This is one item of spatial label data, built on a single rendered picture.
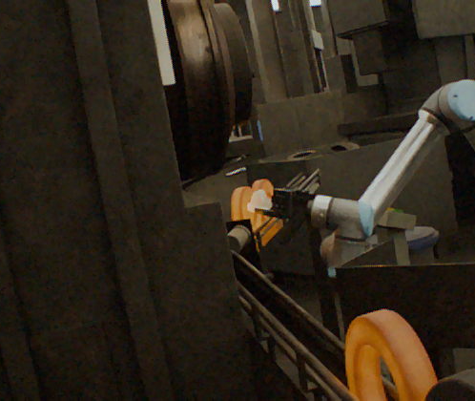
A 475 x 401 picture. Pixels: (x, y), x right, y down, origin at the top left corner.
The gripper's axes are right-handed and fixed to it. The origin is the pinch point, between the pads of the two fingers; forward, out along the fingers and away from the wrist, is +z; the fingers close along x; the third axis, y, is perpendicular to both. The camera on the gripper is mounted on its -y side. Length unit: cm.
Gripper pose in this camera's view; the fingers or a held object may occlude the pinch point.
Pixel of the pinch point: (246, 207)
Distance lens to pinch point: 210.9
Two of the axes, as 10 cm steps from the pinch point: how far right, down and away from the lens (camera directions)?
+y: 0.8, -9.7, -2.2
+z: -9.3, -1.5, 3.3
